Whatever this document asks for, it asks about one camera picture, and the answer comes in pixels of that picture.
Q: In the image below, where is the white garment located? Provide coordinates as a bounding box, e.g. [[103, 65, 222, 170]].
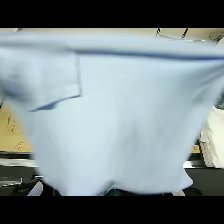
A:
[[199, 105, 224, 169]]

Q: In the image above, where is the light blue T-shirt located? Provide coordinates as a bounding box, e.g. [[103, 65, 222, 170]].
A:
[[0, 31, 224, 197]]

